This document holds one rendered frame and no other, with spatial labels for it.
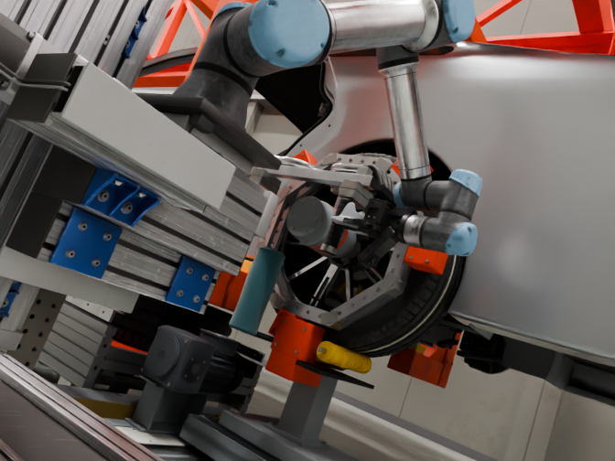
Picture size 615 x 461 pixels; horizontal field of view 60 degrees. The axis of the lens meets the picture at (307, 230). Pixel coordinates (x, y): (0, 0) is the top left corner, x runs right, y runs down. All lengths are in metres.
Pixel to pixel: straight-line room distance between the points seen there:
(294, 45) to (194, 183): 0.28
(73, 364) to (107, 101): 1.45
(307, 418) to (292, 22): 1.20
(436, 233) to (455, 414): 4.50
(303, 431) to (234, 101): 1.09
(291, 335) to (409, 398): 4.24
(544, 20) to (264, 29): 6.39
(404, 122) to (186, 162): 0.68
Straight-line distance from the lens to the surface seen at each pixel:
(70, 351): 2.04
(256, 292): 1.57
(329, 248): 1.34
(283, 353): 1.60
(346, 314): 1.52
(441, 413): 5.66
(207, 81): 0.96
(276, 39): 0.87
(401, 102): 1.28
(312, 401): 1.71
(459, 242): 1.18
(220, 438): 1.75
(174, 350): 1.74
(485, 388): 5.57
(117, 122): 0.66
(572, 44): 4.60
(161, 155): 0.70
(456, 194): 1.23
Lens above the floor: 0.54
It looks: 11 degrees up
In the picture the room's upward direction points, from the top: 20 degrees clockwise
